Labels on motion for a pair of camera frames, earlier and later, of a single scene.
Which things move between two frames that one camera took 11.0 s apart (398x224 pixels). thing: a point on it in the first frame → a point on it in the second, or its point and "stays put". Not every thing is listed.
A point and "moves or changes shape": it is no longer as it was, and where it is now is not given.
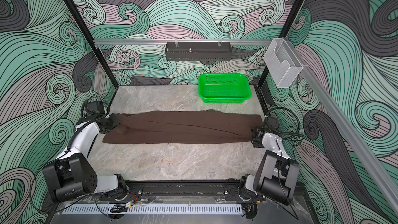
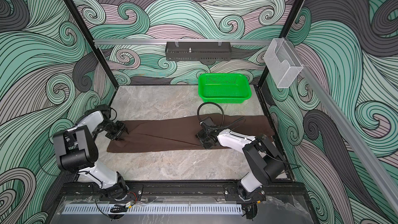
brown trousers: (184, 126) moves or changes shape
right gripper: (256, 130) → (198, 135)
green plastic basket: (224, 87) stays put
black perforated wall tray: (198, 51) stays put
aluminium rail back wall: (181, 42) stays put
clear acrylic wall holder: (283, 64) stays put
